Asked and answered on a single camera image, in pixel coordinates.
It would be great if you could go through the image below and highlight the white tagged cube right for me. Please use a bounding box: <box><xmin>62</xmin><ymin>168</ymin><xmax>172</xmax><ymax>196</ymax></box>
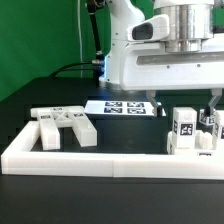
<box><xmin>199</xmin><ymin>109</ymin><xmax>215</xmax><ymax>126</ymax></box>

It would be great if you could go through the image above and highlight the black cable bundle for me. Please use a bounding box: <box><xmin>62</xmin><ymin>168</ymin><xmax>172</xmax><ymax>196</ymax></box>
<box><xmin>49</xmin><ymin>0</ymin><xmax>107</xmax><ymax>78</ymax></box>

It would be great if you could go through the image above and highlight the white thin cable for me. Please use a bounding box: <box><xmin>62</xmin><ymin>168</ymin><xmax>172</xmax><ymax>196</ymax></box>
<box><xmin>77</xmin><ymin>0</ymin><xmax>84</xmax><ymax>79</ymax></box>

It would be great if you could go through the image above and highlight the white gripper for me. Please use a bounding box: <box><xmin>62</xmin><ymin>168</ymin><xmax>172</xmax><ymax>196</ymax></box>
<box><xmin>119</xmin><ymin>14</ymin><xmax>224</xmax><ymax>117</ymax></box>

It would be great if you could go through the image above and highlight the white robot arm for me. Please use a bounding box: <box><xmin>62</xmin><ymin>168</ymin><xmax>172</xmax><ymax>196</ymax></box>
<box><xmin>86</xmin><ymin>0</ymin><xmax>224</xmax><ymax>116</ymax></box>

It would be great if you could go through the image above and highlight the white chair back frame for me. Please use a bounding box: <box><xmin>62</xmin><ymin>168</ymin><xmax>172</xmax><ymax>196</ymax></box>
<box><xmin>30</xmin><ymin>106</ymin><xmax>97</xmax><ymax>150</ymax></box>

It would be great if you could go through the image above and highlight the white U-shaped boundary frame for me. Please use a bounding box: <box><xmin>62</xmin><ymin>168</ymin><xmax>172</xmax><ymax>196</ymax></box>
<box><xmin>1</xmin><ymin>121</ymin><xmax>224</xmax><ymax>180</ymax></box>

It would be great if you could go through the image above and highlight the white chair seat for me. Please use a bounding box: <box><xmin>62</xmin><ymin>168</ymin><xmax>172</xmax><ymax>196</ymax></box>
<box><xmin>167</xmin><ymin>130</ymin><xmax>215</xmax><ymax>156</ymax></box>

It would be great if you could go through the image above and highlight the white marker sheet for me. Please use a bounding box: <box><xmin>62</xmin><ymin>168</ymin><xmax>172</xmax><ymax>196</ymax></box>
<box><xmin>84</xmin><ymin>100</ymin><xmax>155</xmax><ymax>116</ymax></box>

